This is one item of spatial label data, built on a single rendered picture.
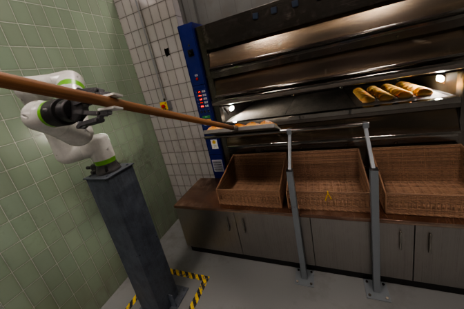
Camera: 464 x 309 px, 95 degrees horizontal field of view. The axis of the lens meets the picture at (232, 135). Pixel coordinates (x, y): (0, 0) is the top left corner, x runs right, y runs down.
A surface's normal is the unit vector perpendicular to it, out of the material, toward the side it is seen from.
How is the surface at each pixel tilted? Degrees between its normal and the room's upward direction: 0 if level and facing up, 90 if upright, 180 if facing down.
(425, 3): 70
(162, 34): 90
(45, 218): 90
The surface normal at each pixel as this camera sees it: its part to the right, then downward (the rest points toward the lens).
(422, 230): -0.36, 0.33
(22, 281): 0.91, -0.08
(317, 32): -0.40, -0.02
